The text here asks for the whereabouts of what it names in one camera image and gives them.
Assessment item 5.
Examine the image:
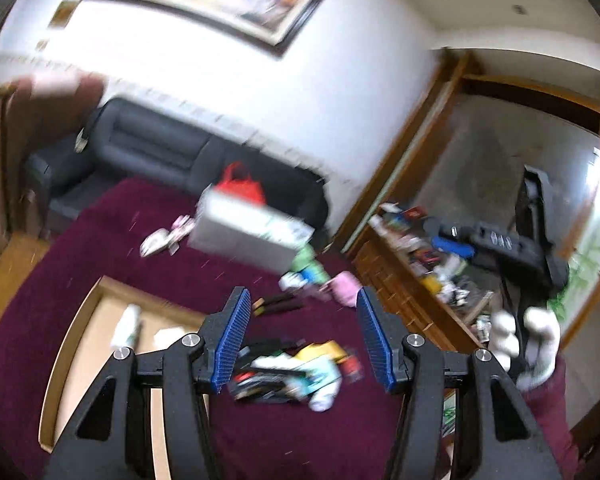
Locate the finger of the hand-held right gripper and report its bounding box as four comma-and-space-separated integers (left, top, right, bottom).
426, 216, 476, 258

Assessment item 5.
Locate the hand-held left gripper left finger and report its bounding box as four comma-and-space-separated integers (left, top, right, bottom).
42, 286, 253, 480

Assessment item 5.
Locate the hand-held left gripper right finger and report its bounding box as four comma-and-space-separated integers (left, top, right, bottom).
356, 286, 563, 480

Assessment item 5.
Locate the white charger cube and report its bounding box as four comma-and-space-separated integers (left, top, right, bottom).
152, 329, 193, 348

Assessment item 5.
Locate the teal tissue pack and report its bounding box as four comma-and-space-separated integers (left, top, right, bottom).
295, 360, 342, 395

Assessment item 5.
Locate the white bottle dark label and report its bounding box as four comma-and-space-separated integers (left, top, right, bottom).
111, 304, 142, 350

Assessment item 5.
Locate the brown cardboard box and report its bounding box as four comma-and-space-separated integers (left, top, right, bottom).
39, 276, 211, 453

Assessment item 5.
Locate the person's right forearm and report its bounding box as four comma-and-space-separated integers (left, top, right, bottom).
522, 355, 587, 480

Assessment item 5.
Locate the person's right hand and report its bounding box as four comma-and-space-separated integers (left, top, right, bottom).
489, 307, 562, 392

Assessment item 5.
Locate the clear packet with red item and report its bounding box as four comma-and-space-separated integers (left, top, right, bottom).
340, 347, 363, 378

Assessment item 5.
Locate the clutter of small items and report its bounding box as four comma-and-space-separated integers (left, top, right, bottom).
370, 202, 501, 342

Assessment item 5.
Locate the black marker yellow cap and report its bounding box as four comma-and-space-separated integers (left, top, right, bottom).
252, 305, 302, 317
252, 295, 307, 309

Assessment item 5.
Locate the yellow snack packet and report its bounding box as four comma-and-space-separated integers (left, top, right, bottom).
296, 342, 348, 362

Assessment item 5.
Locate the wooden sideboard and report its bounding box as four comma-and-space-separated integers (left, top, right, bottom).
352, 220, 501, 356

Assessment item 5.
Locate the pink cloth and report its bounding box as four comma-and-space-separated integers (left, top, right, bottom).
330, 271, 363, 306

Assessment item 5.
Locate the black marker white cap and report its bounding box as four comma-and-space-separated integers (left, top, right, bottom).
235, 385, 302, 404

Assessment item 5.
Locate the maroon tablecloth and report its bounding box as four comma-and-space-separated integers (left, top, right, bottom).
0, 177, 456, 480

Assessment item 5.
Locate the green cloth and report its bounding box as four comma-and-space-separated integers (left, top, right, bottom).
292, 245, 331, 286

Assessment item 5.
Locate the grey cardboard shoe box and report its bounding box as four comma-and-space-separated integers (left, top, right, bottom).
187, 185, 316, 273

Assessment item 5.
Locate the red bag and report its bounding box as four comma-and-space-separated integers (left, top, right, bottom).
215, 161, 267, 206

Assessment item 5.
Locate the black leather sofa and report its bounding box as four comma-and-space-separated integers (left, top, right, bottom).
27, 97, 331, 256

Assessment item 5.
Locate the small framed picture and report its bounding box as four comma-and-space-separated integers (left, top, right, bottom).
50, 0, 77, 27

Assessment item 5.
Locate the wooden door frame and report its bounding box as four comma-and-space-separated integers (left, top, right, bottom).
332, 49, 600, 346

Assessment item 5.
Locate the white key fob with rope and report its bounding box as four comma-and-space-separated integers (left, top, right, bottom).
140, 215, 197, 259

